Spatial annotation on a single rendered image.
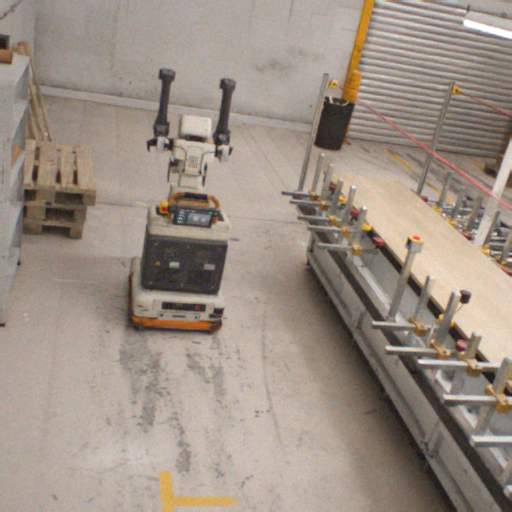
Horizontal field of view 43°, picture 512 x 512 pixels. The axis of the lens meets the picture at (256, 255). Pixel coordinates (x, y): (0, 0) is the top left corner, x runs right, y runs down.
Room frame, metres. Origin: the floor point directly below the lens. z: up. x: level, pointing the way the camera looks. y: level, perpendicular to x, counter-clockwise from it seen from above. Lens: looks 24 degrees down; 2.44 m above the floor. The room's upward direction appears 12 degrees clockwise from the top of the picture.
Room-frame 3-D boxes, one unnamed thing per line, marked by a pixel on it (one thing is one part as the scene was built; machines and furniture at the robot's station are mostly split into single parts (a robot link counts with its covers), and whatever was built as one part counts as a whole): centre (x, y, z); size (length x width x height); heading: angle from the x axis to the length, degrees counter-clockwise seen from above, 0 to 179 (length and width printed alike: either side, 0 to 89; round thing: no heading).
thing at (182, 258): (4.08, 0.49, 0.59); 0.55 x 0.34 x 0.83; 106
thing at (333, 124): (10.03, -0.70, 0.36); 0.59 x 0.58 x 0.73; 17
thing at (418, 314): (3.13, -0.91, 0.89); 0.04 x 0.04 x 0.48; 17
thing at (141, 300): (4.17, 0.52, 0.16); 0.67 x 0.64 x 0.25; 16
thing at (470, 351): (2.65, -1.05, 0.86); 0.04 x 0.04 x 0.48; 17
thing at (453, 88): (5.66, -1.32, 1.25); 0.15 x 0.08 x 1.10; 17
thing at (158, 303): (3.87, 0.41, 0.23); 0.41 x 0.02 x 0.08; 106
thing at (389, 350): (2.83, -0.91, 0.84); 0.43 x 0.03 x 0.04; 107
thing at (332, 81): (5.36, -0.29, 1.20); 0.15 x 0.12 x 1.00; 17
